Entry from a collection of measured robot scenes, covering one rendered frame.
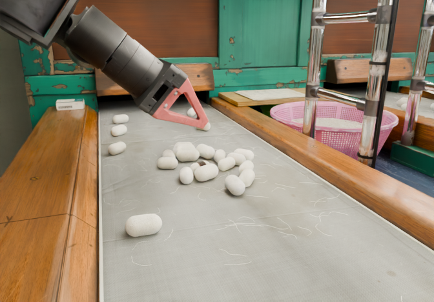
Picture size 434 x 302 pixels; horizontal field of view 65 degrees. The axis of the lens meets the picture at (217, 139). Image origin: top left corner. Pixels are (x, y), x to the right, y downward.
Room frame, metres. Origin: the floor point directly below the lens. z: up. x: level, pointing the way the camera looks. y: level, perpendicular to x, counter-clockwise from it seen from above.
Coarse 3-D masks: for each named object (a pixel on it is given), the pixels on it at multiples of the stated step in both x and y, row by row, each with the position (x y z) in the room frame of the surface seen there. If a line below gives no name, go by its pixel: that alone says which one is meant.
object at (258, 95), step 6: (246, 90) 0.99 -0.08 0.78; (252, 90) 0.99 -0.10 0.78; (258, 90) 0.99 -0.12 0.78; (264, 90) 0.99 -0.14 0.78; (270, 90) 0.99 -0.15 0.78; (276, 90) 0.99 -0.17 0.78; (282, 90) 0.99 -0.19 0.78; (288, 90) 0.99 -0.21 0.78; (246, 96) 0.89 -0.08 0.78; (252, 96) 0.89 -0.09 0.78; (258, 96) 0.89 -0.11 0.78; (264, 96) 0.89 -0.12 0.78; (270, 96) 0.89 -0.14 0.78; (276, 96) 0.89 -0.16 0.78; (282, 96) 0.89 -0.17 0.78; (288, 96) 0.89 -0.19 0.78; (294, 96) 0.89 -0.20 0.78; (300, 96) 0.89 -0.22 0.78
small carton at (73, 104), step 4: (60, 100) 0.81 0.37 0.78; (64, 100) 0.81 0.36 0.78; (68, 100) 0.81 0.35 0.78; (72, 100) 0.81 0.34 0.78; (76, 100) 0.81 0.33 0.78; (80, 100) 0.81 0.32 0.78; (56, 104) 0.78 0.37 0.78; (60, 104) 0.79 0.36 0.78; (64, 104) 0.79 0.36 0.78; (68, 104) 0.79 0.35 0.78; (72, 104) 0.79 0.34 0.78; (76, 104) 0.80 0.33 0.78; (80, 104) 0.80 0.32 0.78; (84, 104) 0.83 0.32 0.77; (56, 108) 0.78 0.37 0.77; (60, 108) 0.78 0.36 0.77; (64, 108) 0.79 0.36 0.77; (68, 108) 0.79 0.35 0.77; (72, 108) 0.79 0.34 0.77; (76, 108) 0.80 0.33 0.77; (80, 108) 0.80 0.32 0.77
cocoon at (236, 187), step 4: (228, 176) 0.41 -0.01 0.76; (232, 176) 0.41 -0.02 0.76; (236, 176) 0.41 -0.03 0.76; (228, 180) 0.41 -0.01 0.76; (232, 180) 0.40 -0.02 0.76; (236, 180) 0.40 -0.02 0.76; (240, 180) 0.40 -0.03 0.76; (228, 184) 0.40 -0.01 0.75; (232, 184) 0.39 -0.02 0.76; (236, 184) 0.39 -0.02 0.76; (240, 184) 0.39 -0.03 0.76; (244, 184) 0.40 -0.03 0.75; (228, 188) 0.40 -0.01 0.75; (232, 188) 0.39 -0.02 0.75; (236, 188) 0.39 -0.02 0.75; (240, 188) 0.39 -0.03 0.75; (244, 188) 0.39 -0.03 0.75; (232, 192) 0.39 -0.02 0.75; (236, 192) 0.39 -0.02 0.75; (240, 192) 0.39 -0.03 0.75
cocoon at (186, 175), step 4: (184, 168) 0.44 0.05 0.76; (188, 168) 0.44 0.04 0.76; (180, 172) 0.44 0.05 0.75; (184, 172) 0.43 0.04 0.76; (188, 172) 0.43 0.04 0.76; (192, 172) 0.45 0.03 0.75; (180, 176) 0.43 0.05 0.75; (184, 176) 0.43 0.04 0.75; (188, 176) 0.43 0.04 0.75; (192, 176) 0.43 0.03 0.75; (180, 180) 0.43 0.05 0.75; (184, 180) 0.42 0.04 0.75; (188, 180) 0.42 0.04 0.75
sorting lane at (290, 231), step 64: (128, 128) 0.72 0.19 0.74; (192, 128) 0.72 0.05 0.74; (128, 192) 0.41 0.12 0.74; (192, 192) 0.41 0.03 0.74; (256, 192) 0.41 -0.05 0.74; (320, 192) 0.41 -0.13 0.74; (128, 256) 0.27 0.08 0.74; (192, 256) 0.27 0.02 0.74; (256, 256) 0.27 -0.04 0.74; (320, 256) 0.27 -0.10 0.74; (384, 256) 0.27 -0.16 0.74
